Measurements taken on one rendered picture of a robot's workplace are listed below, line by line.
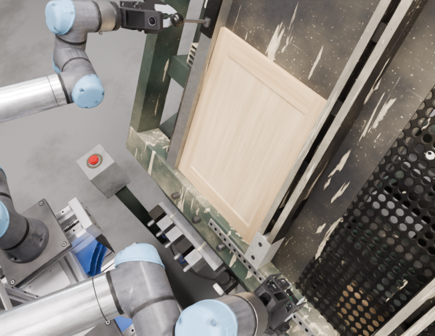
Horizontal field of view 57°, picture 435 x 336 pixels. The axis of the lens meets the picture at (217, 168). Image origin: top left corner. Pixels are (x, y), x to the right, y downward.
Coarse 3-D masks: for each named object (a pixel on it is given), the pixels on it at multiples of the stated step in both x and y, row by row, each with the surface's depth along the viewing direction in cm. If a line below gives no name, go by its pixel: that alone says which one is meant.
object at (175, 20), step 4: (172, 16) 111; (176, 16) 111; (180, 16) 111; (172, 20) 111; (176, 20) 111; (180, 20) 111; (184, 20) 114; (188, 20) 114; (192, 20) 115; (196, 20) 116; (200, 20) 117; (204, 20) 118; (208, 20) 117; (172, 24) 112; (176, 24) 112; (180, 24) 112; (204, 24) 118; (208, 24) 118
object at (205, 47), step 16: (224, 0) 114; (224, 16) 118; (208, 48) 123; (208, 64) 127; (192, 80) 132; (192, 96) 134; (192, 112) 138; (176, 128) 145; (176, 144) 147; (176, 160) 150
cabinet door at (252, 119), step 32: (224, 32) 119; (224, 64) 123; (256, 64) 113; (224, 96) 126; (256, 96) 117; (288, 96) 108; (320, 96) 103; (192, 128) 141; (224, 128) 130; (256, 128) 120; (288, 128) 111; (192, 160) 146; (224, 160) 134; (256, 160) 123; (288, 160) 114; (224, 192) 138; (256, 192) 127; (256, 224) 130
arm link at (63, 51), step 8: (56, 40) 99; (64, 40) 97; (56, 48) 100; (64, 48) 99; (72, 48) 99; (80, 48) 100; (56, 56) 100; (64, 56) 98; (72, 56) 97; (80, 56) 98; (56, 64) 103; (56, 72) 105
